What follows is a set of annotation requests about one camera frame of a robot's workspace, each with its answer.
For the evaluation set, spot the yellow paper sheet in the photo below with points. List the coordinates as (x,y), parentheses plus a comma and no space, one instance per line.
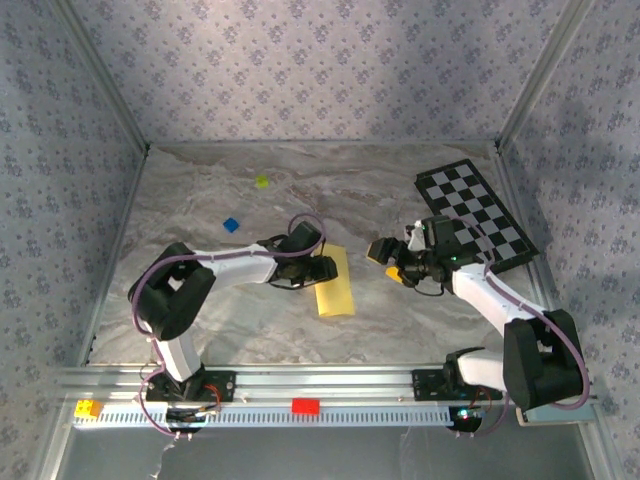
(335,300)

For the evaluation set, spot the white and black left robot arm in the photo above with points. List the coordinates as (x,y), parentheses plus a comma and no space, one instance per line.
(170,300)

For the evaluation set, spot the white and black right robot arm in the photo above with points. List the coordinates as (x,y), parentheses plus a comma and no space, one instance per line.
(490,295)

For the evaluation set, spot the small blue block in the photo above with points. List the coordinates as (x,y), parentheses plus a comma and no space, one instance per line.
(231,225)

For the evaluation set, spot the black and white checkerboard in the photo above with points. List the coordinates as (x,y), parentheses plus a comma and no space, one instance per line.
(465,200)

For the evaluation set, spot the small yellow-green block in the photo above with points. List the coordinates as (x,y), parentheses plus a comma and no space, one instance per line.
(261,181)

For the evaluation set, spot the red block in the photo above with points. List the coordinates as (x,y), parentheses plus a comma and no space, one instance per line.
(306,406)

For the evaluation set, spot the small black circuit board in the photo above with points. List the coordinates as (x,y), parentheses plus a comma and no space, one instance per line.
(465,417)
(185,415)

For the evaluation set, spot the yellow and orange block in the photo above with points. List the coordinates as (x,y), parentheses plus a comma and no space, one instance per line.
(87,409)

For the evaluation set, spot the aluminium mounting rail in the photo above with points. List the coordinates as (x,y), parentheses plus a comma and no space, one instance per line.
(325,380)

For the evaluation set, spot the aluminium table side rail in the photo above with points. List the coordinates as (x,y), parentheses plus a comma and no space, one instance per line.
(131,200)
(520,210)

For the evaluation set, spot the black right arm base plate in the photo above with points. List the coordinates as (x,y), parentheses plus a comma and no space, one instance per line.
(425,385)

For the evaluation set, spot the aluminium table back rail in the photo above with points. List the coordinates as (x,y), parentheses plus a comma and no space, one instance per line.
(325,144)

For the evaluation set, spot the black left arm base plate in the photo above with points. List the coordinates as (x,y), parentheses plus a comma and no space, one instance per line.
(225,387)

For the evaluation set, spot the aluminium frame post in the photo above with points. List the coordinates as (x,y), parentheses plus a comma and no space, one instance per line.
(101,75)
(540,75)

